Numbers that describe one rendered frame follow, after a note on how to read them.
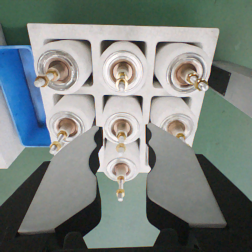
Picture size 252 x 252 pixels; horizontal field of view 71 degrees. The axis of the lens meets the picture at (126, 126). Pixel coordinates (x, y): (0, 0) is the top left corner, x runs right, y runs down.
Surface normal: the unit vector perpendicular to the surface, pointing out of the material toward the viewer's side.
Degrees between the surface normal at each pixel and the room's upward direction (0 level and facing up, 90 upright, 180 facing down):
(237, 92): 90
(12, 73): 88
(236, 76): 90
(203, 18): 0
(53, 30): 0
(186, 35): 0
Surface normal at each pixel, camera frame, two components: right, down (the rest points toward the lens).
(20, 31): 0.00, 0.48
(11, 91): 1.00, 0.01
